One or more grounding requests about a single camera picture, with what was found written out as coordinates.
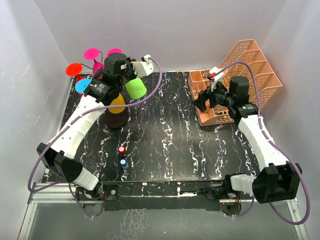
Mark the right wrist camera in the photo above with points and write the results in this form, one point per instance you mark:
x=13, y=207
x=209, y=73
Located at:
x=215, y=75

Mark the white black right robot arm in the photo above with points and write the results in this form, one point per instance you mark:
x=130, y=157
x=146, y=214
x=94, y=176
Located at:
x=278, y=179

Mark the orange wine glass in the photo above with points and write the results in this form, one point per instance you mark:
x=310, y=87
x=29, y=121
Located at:
x=119, y=101

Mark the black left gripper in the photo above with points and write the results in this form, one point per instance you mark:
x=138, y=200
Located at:
x=130, y=65

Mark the pink wine glass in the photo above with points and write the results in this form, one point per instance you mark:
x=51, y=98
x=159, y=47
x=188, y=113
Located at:
x=96, y=56
x=113, y=50

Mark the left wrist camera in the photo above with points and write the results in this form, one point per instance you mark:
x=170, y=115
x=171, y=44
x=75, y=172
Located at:
x=143, y=68

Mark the copper wire wine glass rack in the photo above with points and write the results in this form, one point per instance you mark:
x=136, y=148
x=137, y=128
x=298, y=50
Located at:
x=115, y=120

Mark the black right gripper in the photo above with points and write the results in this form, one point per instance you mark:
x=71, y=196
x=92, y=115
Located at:
x=204, y=95

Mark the green wine glass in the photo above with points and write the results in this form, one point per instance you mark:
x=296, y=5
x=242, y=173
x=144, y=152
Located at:
x=136, y=88

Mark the red wine glass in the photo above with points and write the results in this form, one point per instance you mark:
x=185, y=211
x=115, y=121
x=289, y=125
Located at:
x=74, y=70

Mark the peach plastic file organizer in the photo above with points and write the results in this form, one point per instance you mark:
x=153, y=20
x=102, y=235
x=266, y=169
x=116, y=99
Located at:
x=267, y=82

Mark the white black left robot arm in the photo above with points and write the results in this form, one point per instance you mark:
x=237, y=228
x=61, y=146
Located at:
x=58, y=155

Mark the blue wine glass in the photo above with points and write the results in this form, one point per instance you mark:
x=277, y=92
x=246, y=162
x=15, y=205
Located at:
x=81, y=85

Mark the aluminium base frame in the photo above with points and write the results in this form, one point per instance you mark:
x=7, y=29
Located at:
x=136, y=210

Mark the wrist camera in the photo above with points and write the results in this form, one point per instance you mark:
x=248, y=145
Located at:
x=143, y=68
x=215, y=75

